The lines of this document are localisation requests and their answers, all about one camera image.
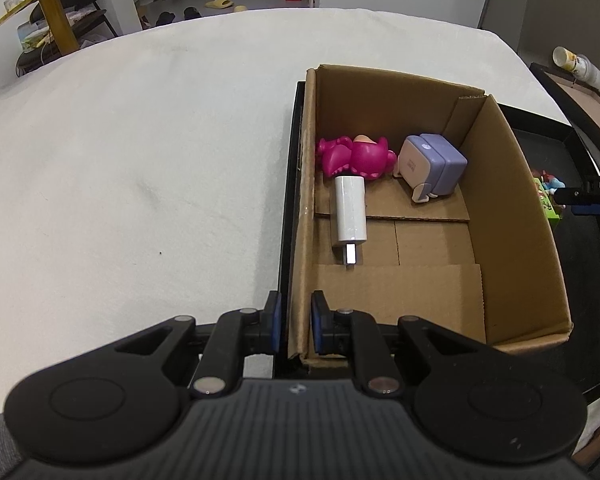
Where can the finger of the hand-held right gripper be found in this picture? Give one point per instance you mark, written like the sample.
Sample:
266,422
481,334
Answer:
587,202

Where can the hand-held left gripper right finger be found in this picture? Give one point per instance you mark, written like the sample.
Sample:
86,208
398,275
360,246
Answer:
320,325

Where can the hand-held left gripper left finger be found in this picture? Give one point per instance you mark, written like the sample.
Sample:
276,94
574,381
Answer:
276,320

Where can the green block toy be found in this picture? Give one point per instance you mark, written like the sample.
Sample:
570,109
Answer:
547,208

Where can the small red figure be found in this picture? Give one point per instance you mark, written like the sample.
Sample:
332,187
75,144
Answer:
547,180

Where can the black tray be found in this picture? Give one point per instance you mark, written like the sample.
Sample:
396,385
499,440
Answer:
580,310

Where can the white charger plug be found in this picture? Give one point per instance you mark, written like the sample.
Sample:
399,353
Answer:
350,210

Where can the brown cardboard box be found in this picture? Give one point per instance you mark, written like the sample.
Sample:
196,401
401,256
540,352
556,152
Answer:
430,240

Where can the lavender toy device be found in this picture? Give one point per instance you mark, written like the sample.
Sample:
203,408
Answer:
430,165

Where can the pink dinosaur figure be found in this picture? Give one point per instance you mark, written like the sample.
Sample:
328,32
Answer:
360,157

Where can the black side table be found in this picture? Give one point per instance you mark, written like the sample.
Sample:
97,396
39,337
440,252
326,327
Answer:
595,105

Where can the yellow white snack cup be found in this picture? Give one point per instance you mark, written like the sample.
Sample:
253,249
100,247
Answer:
577,65

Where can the yellow slipper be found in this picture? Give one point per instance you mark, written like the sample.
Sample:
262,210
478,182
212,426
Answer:
219,2
240,8

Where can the black slipper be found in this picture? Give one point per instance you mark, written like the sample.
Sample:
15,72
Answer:
192,12
165,18

